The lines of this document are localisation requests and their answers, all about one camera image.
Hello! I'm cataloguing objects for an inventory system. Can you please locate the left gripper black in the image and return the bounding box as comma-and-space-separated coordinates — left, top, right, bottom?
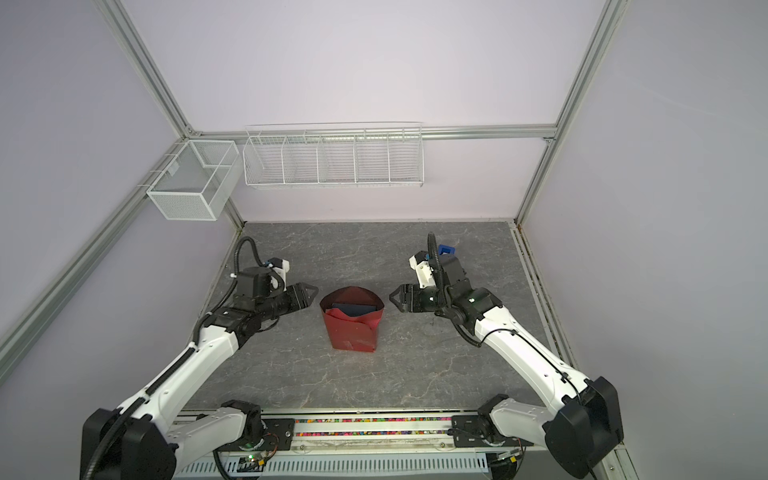
258, 283, 319, 322

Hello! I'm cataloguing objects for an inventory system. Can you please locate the dark blue gift box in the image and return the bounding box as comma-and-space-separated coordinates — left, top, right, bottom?
329, 303, 377, 317

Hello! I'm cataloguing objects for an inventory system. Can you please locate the dark red wrapping paper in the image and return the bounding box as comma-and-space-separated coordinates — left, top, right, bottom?
320, 286, 385, 353

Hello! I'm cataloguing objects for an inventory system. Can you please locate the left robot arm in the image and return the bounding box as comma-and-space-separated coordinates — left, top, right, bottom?
79, 236, 319, 479

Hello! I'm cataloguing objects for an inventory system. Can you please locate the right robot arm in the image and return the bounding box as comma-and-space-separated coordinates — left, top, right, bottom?
390, 234, 624, 479

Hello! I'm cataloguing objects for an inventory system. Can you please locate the blue tape dispenser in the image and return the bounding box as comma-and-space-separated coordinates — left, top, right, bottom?
438, 244, 456, 255

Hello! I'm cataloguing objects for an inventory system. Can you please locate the small white mesh basket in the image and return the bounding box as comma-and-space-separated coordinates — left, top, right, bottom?
147, 140, 244, 221

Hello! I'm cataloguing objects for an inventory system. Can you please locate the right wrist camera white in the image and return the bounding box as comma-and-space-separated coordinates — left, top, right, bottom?
409, 251, 435, 289

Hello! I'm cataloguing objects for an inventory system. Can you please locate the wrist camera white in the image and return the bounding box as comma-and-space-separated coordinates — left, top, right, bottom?
409, 251, 435, 289
266, 257, 290, 282

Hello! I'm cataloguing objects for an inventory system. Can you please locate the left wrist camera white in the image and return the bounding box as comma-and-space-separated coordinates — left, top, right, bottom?
266, 257, 290, 282

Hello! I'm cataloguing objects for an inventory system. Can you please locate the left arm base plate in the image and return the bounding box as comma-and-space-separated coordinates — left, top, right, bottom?
219, 418, 296, 452

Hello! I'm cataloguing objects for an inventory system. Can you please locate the aluminium front rail frame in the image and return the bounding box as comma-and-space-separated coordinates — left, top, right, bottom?
107, 409, 640, 480

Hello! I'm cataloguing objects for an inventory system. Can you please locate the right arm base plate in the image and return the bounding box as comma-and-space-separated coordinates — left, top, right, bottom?
448, 414, 532, 448

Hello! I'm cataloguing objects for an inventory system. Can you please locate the long white wire basket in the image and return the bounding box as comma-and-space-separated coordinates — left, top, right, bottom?
242, 122, 425, 188

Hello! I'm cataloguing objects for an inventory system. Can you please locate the white slotted cable duct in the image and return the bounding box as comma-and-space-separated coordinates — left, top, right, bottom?
173, 453, 490, 479

